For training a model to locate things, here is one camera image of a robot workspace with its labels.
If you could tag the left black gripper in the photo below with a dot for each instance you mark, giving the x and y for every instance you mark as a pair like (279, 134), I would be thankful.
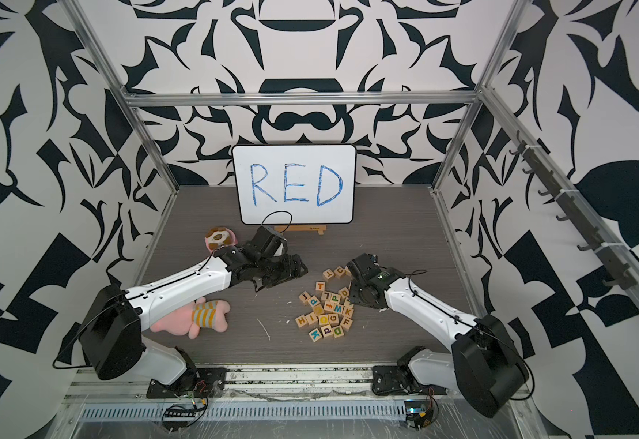
(289, 272)

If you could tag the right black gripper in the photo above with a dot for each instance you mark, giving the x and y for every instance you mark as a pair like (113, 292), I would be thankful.
(353, 299)

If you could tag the wooden block letter D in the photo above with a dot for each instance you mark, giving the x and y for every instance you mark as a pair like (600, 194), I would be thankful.
(338, 332)

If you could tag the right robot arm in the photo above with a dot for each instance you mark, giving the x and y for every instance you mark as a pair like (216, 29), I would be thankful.
(482, 363)

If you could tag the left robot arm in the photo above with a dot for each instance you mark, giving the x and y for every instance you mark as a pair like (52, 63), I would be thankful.
(112, 337)

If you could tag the wooden block letter C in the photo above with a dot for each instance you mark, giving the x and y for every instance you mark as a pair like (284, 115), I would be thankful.
(340, 271)

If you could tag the wooden block letter T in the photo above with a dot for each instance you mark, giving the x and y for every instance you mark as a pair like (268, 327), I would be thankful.
(328, 274)

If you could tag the wooden block letter F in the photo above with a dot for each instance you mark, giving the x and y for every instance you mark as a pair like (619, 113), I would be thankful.
(346, 324)

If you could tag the wooden block letter J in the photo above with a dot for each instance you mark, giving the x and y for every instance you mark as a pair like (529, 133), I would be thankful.
(304, 297)

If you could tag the wooden block letter I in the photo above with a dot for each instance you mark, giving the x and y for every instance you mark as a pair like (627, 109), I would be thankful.
(312, 319)

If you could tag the wooden block letter H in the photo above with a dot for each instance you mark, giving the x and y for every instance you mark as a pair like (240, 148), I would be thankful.
(301, 321)

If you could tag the wooden block letter K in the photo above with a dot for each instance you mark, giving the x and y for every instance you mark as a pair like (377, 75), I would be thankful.
(315, 335)

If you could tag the small wooden easel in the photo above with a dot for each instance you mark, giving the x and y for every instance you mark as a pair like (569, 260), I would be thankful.
(320, 229)

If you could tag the white dry-erase board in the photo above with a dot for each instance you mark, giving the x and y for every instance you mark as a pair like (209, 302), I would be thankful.
(313, 184)

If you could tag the pink plush toy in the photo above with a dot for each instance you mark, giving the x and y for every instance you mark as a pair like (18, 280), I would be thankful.
(196, 319)

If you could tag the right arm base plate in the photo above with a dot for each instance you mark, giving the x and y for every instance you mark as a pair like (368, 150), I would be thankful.
(396, 380)

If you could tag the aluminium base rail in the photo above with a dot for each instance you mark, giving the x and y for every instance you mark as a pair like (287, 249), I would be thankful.
(244, 382)

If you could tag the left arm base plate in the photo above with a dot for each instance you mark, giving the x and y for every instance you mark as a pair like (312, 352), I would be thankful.
(204, 383)

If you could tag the black wall hook rack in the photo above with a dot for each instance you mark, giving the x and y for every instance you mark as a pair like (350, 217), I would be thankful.
(578, 213)

